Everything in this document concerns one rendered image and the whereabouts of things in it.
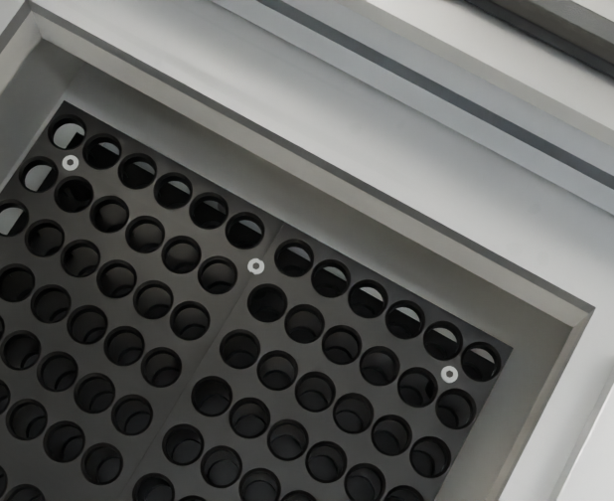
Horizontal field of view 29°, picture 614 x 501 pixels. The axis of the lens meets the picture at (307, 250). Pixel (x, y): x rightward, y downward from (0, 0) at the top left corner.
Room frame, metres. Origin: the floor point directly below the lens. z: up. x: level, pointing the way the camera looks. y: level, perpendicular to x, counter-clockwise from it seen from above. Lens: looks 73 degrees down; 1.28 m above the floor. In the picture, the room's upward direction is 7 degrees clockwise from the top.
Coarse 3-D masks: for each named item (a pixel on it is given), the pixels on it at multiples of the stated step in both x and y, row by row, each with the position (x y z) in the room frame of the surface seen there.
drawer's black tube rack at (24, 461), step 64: (64, 192) 0.13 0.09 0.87; (0, 256) 0.10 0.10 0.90; (64, 256) 0.10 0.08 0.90; (128, 256) 0.10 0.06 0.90; (192, 256) 0.11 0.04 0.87; (0, 320) 0.08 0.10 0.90; (64, 320) 0.08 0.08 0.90; (128, 320) 0.08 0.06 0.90; (192, 320) 0.09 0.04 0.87; (256, 320) 0.09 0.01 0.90; (320, 320) 0.09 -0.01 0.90; (0, 384) 0.06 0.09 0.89; (64, 384) 0.06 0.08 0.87; (128, 384) 0.06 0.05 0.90; (192, 384) 0.06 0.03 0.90; (256, 384) 0.07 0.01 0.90; (320, 384) 0.07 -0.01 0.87; (384, 384) 0.07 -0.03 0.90; (448, 384) 0.08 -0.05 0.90; (0, 448) 0.04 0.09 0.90; (64, 448) 0.04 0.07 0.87; (128, 448) 0.04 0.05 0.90; (192, 448) 0.05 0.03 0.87; (256, 448) 0.05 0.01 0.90; (320, 448) 0.05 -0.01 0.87; (384, 448) 0.06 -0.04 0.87; (448, 448) 0.05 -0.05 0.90
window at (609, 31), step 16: (512, 0) 0.16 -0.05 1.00; (528, 0) 0.16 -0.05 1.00; (544, 0) 0.16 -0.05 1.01; (560, 0) 0.16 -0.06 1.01; (576, 0) 0.16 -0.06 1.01; (592, 0) 0.16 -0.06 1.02; (608, 0) 0.15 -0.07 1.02; (544, 16) 0.16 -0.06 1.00; (560, 16) 0.16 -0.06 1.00; (576, 16) 0.16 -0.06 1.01; (592, 16) 0.15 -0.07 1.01; (608, 16) 0.15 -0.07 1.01; (576, 32) 0.16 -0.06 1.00; (592, 32) 0.15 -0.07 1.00; (608, 32) 0.15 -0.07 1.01; (608, 48) 0.15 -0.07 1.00
